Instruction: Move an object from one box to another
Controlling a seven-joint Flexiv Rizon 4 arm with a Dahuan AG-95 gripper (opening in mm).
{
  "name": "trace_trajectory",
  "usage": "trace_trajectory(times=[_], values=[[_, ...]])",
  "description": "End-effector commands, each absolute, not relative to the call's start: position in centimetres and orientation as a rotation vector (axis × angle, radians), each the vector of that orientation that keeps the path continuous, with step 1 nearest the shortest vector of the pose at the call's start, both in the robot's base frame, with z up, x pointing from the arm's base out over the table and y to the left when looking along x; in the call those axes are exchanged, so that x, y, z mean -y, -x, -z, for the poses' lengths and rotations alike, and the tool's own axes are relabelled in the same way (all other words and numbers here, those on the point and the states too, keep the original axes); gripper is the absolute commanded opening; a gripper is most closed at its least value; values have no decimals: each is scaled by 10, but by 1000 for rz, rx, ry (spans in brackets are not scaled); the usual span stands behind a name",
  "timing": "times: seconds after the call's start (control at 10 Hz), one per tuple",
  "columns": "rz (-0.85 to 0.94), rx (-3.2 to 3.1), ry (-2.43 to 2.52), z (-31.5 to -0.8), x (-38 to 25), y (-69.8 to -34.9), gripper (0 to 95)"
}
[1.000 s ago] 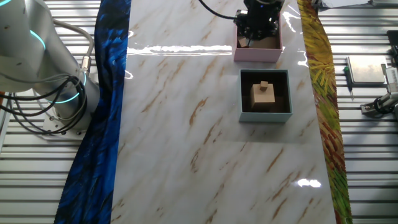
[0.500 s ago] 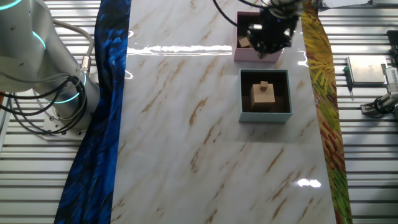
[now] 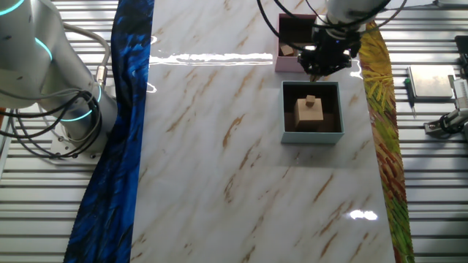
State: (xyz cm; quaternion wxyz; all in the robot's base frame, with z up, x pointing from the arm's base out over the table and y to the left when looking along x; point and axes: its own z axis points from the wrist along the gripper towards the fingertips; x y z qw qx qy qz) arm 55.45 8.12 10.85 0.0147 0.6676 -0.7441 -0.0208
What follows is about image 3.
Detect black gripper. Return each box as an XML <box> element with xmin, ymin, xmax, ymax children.
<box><xmin>297</xmin><ymin>28</ymin><xmax>362</xmax><ymax>77</ymax></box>

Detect large wooden cube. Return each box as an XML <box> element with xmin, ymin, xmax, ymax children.
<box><xmin>293</xmin><ymin>97</ymin><xmax>325</xmax><ymax>133</ymax></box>

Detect pink open box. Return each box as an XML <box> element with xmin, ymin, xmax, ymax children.
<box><xmin>274</xmin><ymin>13</ymin><xmax>319</xmax><ymax>73</ymax></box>

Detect light blue open box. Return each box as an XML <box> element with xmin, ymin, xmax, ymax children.
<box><xmin>279</xmin><ymin>80</ymin><xmax>346</xmax><ymax>145</ymax></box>

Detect grey flat object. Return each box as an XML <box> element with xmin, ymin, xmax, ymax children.
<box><xmin>434</xmin><ymin>0</ymin><xmax>468</xmax><ymax>8</ymax></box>

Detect yellow green patterned cloth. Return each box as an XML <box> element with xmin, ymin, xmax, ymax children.
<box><xmin>358</xmin><ymin>20</ymin><xmax>416</xmax><ymax>263</ymax></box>

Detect square silver metal plate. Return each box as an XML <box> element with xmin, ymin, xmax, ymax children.
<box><xmin>407</xmin><ymin>64</ymin><xmax>456</xmax><ymax>100</ymax></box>

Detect black device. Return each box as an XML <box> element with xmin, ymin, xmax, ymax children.
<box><xmin>454</xmin><ymin>35</ymin><xmax>468</xmax><ymax>80</ymax></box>

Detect white ribbed device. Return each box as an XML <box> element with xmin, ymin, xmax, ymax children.
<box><xmin>448</xmin><ymin>75</ymin><xmax>468</xmax><ymax>110</ymax></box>

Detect white marble pattern sheet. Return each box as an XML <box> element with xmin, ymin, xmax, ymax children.
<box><xmin>129</xmin><ymin>0</ymin><xmax>398</xmax><ymax>263</ymax></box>

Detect blue patterned cloth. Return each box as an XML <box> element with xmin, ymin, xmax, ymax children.
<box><xmin>62</xmin><ymin>0</ymin><xmax>155</xmax><ymax>263</ymax></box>

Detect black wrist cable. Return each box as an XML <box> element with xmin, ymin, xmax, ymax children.
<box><xmin>273</xmin><ymin>0</ymin><xmax>322</xmax><ymax>29</ymax></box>
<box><xmin>255</xmin><ymin>0</ymin><xmax>308</xmax><ymax>54</ymax></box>

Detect green handled screwdriver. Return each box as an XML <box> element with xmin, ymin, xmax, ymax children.
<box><xmin>404</xmin><ymin>77</ymin><xmax>418</xmax><ymax>120</ymax></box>

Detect metal clamp bracket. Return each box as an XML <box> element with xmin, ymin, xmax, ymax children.
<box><xmin>423</xmin><ymin>107</ymin><xmax>468</xmax><ymax>142</ymax></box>

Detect grey hose with metal connector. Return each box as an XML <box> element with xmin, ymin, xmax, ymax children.
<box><xmin>60</xmin><ymin>21</ymin><xmax>113</xmax><ymax>91</ymax></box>

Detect black arm base cables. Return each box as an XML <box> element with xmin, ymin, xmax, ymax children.
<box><xmin>0</xmin><ymin>89</ymin><xmax>104</xmax><ymax>160</ymax></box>

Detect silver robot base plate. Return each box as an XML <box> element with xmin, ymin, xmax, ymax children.
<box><xmin>49</xmin><ymin>129</ymin><xmax>103</xmax><ymax>165</ymax></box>

